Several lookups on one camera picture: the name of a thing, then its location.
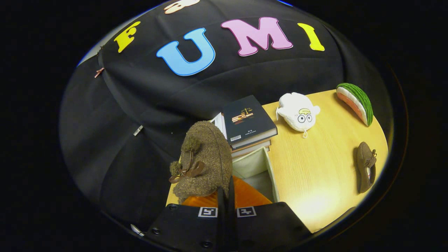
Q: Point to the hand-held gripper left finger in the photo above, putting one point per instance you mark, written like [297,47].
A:
[192,227]

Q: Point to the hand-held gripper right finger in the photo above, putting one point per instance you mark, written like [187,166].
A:
[269,225]

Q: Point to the grey fabric storage box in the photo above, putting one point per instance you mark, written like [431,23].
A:
[252,166]

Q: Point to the brown fuzzy shoe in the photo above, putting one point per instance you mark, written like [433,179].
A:
[206,154]
[364,157]

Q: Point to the brown book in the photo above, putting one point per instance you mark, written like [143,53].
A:
[250,148]

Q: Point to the white cover book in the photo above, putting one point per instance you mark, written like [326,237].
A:
[220,122]

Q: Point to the black hardcover book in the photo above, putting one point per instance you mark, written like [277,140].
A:
[245,119]

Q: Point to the silver clip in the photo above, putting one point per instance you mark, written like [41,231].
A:
[138,130]

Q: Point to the white plush toy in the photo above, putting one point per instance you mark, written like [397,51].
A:
[295,108]

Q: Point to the black backdrop cloth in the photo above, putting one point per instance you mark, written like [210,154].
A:
[140,105]

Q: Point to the watermelon slice plush toy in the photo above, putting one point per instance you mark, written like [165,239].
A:
[360,98]

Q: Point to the copper clip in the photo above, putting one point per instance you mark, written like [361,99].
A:
[99,72]

